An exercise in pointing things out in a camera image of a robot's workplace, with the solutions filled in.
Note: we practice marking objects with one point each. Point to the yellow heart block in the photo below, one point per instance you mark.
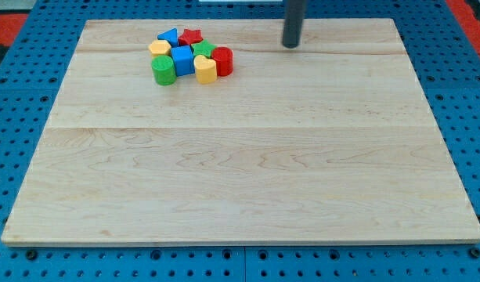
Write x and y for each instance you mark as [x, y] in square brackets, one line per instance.
[205, 69]

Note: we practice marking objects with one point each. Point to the red cylinder block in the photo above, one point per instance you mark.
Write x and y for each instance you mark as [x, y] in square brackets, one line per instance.
[223, 56]

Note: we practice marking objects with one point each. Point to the light wooden board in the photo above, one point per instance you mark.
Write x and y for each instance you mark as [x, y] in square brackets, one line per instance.
[331, 143]

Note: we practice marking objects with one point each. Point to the blue cube block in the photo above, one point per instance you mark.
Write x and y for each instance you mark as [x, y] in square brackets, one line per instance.
[183, 60]

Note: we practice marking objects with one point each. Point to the green star block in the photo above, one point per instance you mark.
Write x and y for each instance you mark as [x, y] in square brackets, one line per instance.
[204, 48]

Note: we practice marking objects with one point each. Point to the green cylinder block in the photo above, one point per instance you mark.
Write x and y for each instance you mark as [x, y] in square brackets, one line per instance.
[163, 68]

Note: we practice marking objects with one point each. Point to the red star block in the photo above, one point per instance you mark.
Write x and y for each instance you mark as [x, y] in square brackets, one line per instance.
[189, 37]

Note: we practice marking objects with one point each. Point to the yellow hexagon block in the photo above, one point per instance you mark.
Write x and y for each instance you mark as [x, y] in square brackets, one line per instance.
[159, 48]

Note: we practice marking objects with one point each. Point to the blue triangle block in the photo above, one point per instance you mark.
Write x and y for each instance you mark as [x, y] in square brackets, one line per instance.
[171, 36]

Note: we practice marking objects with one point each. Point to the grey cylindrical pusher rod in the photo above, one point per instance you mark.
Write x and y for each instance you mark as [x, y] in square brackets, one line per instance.
[293, 22]

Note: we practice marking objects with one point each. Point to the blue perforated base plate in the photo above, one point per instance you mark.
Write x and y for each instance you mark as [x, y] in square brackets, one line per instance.
[447, 66]

